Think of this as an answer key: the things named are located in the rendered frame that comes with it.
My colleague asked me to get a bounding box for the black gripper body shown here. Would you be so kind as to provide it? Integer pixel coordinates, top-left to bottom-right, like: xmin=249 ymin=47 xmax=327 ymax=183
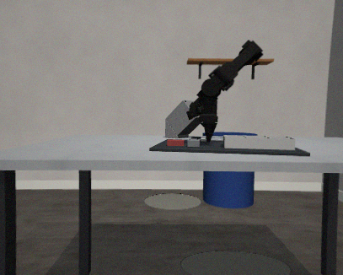
xmin=199 ymin=98 xmax=218 ymax=123

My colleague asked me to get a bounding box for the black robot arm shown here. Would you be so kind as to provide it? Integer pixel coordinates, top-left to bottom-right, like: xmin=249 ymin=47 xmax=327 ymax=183
xmin=186 ymin=40 xmax=263 ymax=120

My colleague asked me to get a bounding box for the red square block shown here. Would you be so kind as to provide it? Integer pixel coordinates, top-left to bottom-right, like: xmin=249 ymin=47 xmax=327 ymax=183
xmin=167 ymin=139 xmax=185 ymax=146

